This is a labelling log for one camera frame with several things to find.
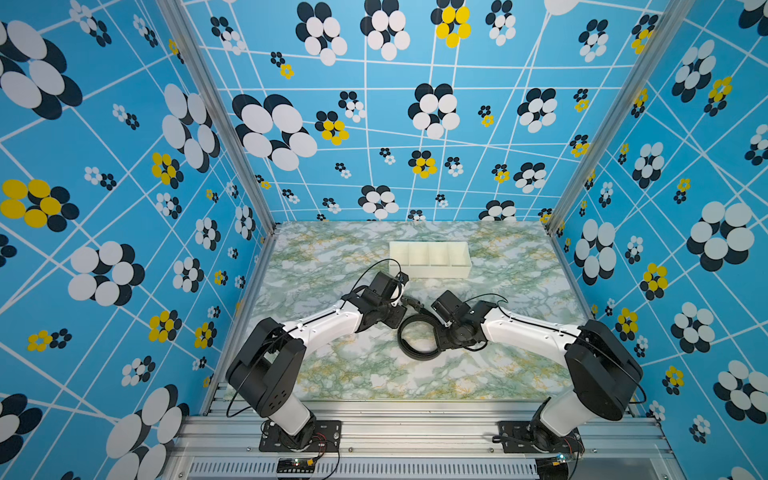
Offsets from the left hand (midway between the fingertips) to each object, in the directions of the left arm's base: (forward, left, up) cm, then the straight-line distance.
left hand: (401, 306), depth 90 cm
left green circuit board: (-39, +26, -10) cm, 48 cm away
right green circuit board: (-39, -37, -9) cm, 54 cm away
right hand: (-8, -14, -5) cm, 17 cm away
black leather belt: (-2, -8, -2) cm, 8 cm away
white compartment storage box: (+24, -12, -8) cm, 28 cm away
